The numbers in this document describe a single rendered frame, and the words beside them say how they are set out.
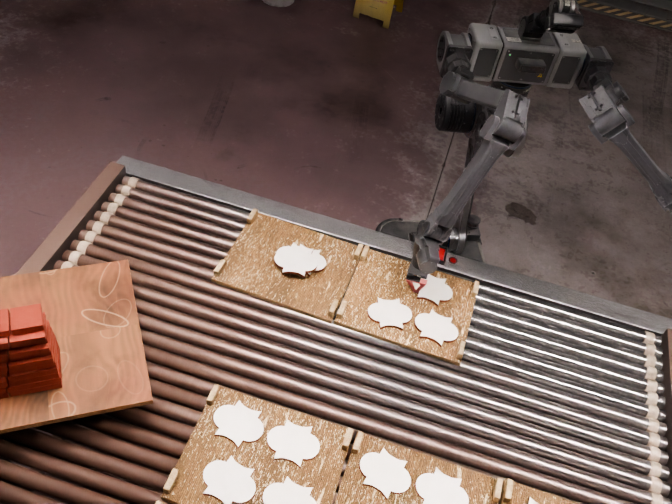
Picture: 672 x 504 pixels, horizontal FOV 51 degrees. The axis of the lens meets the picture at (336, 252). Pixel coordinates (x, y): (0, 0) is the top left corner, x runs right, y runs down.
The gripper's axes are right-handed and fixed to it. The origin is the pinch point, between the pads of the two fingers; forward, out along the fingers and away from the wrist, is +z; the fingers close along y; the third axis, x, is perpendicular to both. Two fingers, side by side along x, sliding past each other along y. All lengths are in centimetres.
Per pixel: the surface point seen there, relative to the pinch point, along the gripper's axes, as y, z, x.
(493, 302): -5.8, 7.0, 25.2
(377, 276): 1.8, -0.2, -13.6
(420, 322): 15.7, 0.9, 4.5
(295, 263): 11.2, -7.3, -39.0
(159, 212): 4, -9, -92
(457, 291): -3.5, 3.3, 12.9
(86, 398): 84, -19, -68
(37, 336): 84, -42, -75
